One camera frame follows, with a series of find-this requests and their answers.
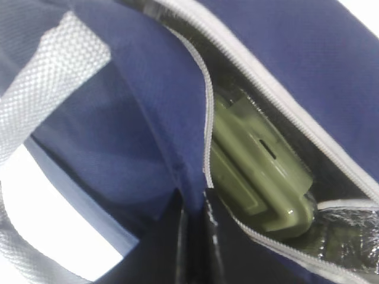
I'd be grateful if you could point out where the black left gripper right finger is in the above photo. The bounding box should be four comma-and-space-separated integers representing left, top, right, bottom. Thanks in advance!
204, 189, 296, 283

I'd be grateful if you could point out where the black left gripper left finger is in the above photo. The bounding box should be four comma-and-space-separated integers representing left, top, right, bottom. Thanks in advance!
124, 191, 187, 284

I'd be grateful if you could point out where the glass container with green lid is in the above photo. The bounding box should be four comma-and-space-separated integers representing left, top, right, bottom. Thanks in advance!
211, 88, 316, 240

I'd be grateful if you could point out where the navy blue lunch bag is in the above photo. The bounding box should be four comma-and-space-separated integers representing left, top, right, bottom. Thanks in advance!
1, 1, 378, 283

